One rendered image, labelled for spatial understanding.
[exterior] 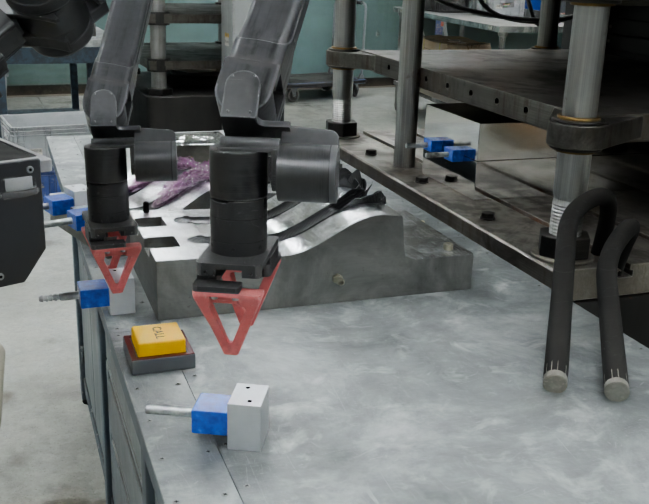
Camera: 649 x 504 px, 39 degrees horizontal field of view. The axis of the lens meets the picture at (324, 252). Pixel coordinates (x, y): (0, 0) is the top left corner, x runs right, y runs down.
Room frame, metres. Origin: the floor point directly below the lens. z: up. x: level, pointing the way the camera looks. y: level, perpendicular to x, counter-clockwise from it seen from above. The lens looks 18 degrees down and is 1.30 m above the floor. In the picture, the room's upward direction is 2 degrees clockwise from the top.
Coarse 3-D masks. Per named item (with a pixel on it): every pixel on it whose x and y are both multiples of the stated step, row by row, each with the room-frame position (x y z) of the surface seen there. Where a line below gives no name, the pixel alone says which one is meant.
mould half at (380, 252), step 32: (192, 224) 1.37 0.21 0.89; (288, 224) 1.38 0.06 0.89; (320, 224) 1.33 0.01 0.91; (352, 224) 1.29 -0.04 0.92; (384, 224) 1.31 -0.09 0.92; (416, 224) 1.51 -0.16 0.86; (160, 256) 1.21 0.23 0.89; (192, 256) 1.21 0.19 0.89; (288, 256) 1.25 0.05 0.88; (320, 256) 1.27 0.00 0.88; (352, 256) 1.29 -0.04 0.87; (384, 256) 1.31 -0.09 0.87; (416, 256) 1.34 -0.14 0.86; (448, 256) 1.34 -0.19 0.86; (160, 288) 1.19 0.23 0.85; (256, 288) 1.24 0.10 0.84; (288, 288) 1.25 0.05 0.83; (320, 288) 1.27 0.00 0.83; (352, 288) 1.29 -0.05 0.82; (384, 288) 1.31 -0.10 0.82; (416, 288) 1.33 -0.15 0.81; (448, 288) 1.35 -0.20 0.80; (160, 320) 1.19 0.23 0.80
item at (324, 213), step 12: (348, 180) 1.47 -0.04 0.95; (360, 180) 1.45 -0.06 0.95; (348, 192) 1.39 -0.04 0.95; (360, 192) 1.40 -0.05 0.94; (288, 204) 1.46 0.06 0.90; (336, 204) 1.38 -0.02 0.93; (348, 204) 1.35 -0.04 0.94; (312, 216) 1.37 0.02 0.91; (324, 216) 1.36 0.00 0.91; (288, 228) 1.36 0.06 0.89; (300, 228) 1.36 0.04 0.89; (192, 240) 1.30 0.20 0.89; (204, 240) 1.31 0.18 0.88
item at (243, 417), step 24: (240, 384) 0.89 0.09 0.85; (168, 408) 0.87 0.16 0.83; (192, 408) 0.86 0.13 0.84; (216, 408) 0.86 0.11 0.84; (240, 408) 0.85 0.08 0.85; (264, 408) 0.86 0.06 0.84; (192, 432) 0.85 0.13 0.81; (216, 432) 0.85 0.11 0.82; (240, 432) 0.84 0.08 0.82; (264, 432) 0.86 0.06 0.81
